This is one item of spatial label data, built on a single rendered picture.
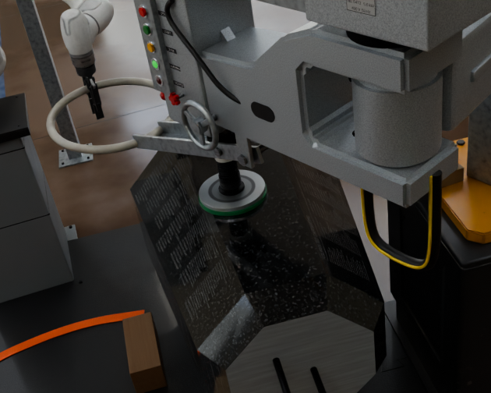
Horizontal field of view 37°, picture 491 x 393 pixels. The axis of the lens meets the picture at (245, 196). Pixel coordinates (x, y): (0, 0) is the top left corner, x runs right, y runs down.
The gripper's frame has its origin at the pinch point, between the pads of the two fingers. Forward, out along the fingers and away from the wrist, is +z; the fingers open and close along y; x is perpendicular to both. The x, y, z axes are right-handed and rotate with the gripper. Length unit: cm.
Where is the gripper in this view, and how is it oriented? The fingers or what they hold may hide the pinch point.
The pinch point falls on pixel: (96, 108)
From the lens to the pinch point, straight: 298.6
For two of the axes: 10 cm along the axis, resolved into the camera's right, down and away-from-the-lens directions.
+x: 8.7, -3.7, 3.2
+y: 4.8, 5.2, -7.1
